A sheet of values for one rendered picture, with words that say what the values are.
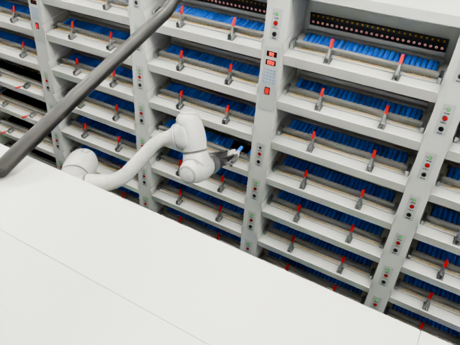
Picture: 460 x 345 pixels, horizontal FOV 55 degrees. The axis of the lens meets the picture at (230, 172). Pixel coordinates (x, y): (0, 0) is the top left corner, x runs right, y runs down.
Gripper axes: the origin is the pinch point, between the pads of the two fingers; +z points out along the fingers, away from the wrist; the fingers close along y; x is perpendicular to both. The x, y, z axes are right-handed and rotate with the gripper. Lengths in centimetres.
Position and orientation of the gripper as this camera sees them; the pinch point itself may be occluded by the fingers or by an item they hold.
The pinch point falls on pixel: (233, 154)
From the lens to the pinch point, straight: 210.4
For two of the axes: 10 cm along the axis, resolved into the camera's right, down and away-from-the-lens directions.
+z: 4.6, -2.3, 8.6
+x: -1.9, 9.2, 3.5
